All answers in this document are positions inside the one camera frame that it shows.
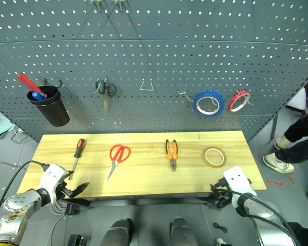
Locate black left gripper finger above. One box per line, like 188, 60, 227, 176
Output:
66, 181, 90, 198
63, 198, 91, 208

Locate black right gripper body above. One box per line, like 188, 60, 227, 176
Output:
211, 177, 234, 206

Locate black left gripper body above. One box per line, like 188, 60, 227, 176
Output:
55, 179, 74, 200

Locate grey metal pegboard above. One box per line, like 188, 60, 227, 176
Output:
0, 0, 308, 143

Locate clear tan tape roll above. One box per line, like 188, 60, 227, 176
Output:
202, 146, 227, 169

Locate black box on floor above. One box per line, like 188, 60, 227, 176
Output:
66, 233, 86, 246

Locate dark rounded shape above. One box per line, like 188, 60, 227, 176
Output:
100, 218, 134, 246
169, 217, 199, 246

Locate white sneaker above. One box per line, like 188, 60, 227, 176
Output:
262, 153, 295, 174
273, 135, 290, 152

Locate blue tape roll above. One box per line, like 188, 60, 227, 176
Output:
192, 90, 225, 117

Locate black plastic cup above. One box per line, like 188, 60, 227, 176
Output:
27, 85, 70, 128

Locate grey pegboard stand leg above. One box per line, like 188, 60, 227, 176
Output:
270, 112, 280, 140

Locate person leg black trousers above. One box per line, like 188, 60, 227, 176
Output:
275, 137, 308, 165
283, 112, 308, 143

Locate red tape roll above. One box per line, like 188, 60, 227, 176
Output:
228, 91, 251, 113

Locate teal cloth bag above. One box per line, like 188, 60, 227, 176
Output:
0, 106, 17, 139

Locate silver double pegboard hook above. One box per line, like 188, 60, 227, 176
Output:
111, 0, 128, 12
85, 0, 106, 13

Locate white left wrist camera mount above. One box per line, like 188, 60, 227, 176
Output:
36, 163, 70, 203

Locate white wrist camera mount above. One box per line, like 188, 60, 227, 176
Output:
221, 165, 258, 209
36, 163, 70, 203

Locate white cable bundle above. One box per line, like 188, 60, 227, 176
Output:
46, 199, 68, 246

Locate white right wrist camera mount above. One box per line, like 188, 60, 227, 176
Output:
221, 165, 258, 209

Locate small black floor cable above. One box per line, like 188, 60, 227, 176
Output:
213, 222, 228, 234

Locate orange black handled screwdriver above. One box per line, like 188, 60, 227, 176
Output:
67, 138, 88, 181

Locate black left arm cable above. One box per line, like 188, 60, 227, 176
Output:
0, 160, 51, 218

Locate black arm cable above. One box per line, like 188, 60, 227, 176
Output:
211, 187, 303, 246
0, 160, 51, 218

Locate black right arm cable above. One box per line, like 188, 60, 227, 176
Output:
211, 187, 303, 246

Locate orange handled pliers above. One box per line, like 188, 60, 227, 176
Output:
165, 139, 179, 172

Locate red handled scissors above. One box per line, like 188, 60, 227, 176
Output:
106, 144, 132, 181

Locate thin dark floor cable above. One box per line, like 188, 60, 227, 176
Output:
11, 125, 29, 144

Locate black handled scissors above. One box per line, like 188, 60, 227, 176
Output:
95, 77, 118, 115

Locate silver wire loop hook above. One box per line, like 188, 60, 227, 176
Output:
139, 77, 155, 91

